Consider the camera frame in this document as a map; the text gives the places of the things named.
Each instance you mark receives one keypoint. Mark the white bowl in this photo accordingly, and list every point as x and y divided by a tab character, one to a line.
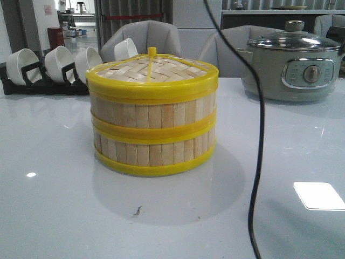
16	61
55	60
85	60
125	50

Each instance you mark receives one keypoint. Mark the dark counter cabinet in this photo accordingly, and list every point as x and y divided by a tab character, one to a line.
272	18

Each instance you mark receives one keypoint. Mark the black bowl rack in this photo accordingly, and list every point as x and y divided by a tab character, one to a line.
38	81

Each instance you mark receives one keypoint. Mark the grey electric cooking pot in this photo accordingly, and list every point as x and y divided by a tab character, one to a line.
294	75

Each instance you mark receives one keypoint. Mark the grey armchair left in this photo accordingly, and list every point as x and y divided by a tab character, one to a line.
163	36

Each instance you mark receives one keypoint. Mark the woven bamboo steamer lid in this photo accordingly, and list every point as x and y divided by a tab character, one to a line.
153	78

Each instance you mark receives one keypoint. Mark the glass pot lid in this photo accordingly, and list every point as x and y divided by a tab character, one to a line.
294	38

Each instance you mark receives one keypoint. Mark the bamboo steamer tray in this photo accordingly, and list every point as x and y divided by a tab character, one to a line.
155	159
153	121

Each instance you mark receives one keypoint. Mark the white refrigerator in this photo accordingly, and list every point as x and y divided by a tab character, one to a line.
194	26

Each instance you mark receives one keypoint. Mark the white bowl rightmost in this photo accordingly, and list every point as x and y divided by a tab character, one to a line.
125	50

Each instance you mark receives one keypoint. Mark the grey armchair far right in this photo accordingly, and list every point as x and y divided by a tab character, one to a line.
324	22

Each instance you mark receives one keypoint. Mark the red bin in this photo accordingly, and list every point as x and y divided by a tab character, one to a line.
56	38

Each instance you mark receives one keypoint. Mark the white bowl leftmost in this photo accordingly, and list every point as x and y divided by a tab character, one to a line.
16	61

